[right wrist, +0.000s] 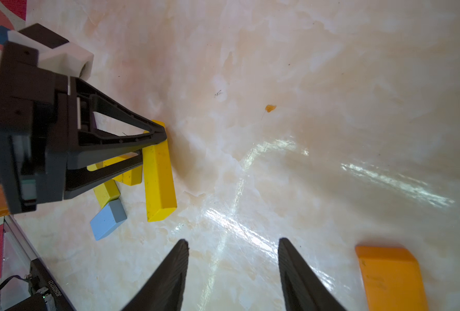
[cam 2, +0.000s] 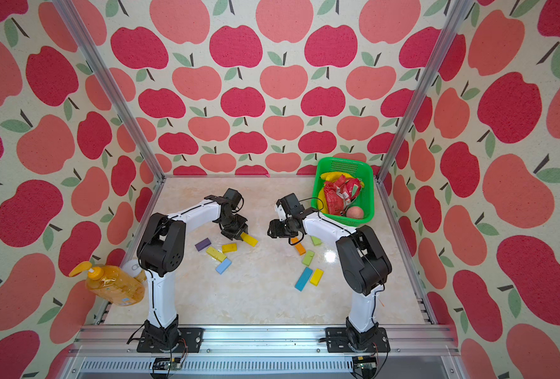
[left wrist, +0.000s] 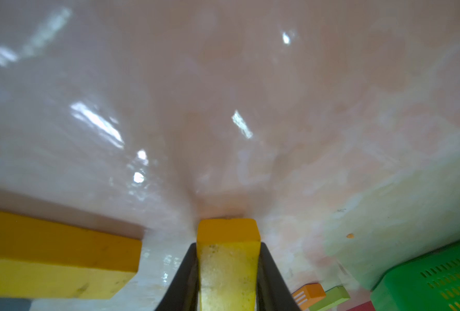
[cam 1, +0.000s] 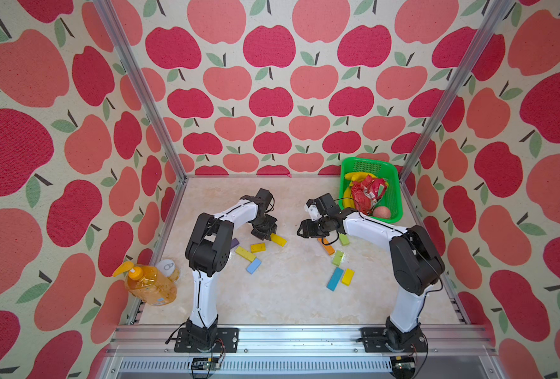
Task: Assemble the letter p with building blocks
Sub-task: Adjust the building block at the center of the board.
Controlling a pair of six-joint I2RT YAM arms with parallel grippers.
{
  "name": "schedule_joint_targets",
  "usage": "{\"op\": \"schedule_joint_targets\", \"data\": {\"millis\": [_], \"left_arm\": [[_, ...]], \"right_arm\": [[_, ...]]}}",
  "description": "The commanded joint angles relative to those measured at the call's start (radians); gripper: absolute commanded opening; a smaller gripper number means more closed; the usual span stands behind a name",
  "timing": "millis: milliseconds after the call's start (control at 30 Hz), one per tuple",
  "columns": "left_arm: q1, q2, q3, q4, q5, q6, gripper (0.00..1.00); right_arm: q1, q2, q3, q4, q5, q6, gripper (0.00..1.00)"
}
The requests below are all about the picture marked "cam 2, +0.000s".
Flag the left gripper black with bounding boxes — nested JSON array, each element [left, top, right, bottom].
[[220, 214, 251, 242]]

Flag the short yellow block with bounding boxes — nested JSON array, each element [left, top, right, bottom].
[[221, 243, 238, 254]]

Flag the long yellow block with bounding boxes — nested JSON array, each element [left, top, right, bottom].
[[240, 232, 259, 247]]

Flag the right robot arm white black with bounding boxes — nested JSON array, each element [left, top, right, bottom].
[[267, 194, 392, 351]]

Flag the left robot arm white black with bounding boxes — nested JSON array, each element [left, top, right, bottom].
[[137, 188, 248, 349]]

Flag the orange block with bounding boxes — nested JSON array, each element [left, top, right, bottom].
[[294, 243, 307, 256]]

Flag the yellow-green long block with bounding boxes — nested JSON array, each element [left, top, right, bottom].
[[206, 246, 227, 263]]

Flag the purple block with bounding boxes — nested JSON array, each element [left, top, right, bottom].
[[195, 238, 211, 251]]

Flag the green block upper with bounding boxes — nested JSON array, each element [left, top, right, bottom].
[[310, 235, 322, 246]]

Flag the green block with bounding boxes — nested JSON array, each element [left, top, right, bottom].
[[310, 235, 322, 246], [302, 250, 316, 267]]

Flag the green block lower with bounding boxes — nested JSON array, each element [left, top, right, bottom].
[[302, 250, 316, 267]]

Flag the light blue block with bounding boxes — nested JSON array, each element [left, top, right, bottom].
[[216, 258, 232, 275]]

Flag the cyan long block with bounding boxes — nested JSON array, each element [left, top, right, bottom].
[[295, 267, 313, 292]]

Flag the yellow block right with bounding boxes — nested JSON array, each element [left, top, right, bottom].
[[309, 268, 324, 286]]

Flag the red snack bag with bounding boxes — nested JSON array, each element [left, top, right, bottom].
[[322, 174, 362, 217]]

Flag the bananas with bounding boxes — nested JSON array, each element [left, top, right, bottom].
[[316, 171, 365, 214]]

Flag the peach fruit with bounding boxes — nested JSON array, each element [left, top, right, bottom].
[[346, 205, 364, 220]]

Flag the green plastic basket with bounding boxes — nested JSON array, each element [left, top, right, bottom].
[[311, 157, 376, 227]]

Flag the white round container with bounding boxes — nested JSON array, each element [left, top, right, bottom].
[[120, 259, 147, 284]]

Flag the orange soap bottle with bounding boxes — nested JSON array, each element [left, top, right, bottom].
[[69, 262, 145, 306]]

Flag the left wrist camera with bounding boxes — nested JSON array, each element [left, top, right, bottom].
[[223, 188, 244, 213]]

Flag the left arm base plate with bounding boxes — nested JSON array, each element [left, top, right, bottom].
[[137, 328, 204, 354]]

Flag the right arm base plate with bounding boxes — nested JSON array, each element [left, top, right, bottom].
[[319, 327, 391, 353]]

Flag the aluminium front rail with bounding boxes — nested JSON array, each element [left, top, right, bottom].
[[57, 325, 468, 378]]

